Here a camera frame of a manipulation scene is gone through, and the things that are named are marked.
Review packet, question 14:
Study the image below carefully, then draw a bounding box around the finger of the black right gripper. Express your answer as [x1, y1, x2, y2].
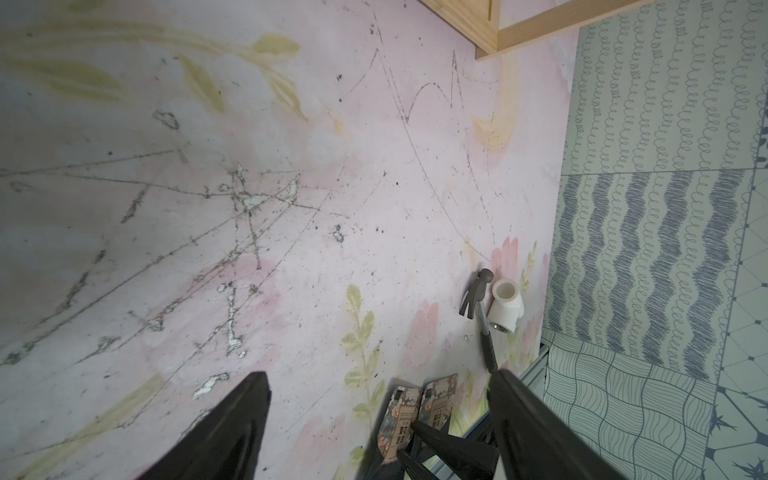
[410, 421, 499, 480]
[397, 450, 438, 480]

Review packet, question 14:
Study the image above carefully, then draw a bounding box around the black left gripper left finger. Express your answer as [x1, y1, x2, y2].
[140, 371, 271, 480]

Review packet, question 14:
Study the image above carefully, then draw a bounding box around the black tea bag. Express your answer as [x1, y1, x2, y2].
[376, 386, 423, 465]
[418, 374, 458, 431]

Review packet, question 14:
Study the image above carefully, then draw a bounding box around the black handled claw hammer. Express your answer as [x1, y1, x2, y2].
[459, 268, 498, 373]

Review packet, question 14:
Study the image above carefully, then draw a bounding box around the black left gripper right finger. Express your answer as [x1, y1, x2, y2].
[488, 369, 623, 480]

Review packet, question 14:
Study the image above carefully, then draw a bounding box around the light wooden two-tier shelf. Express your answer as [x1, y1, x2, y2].
[422, 0, 645, 61]

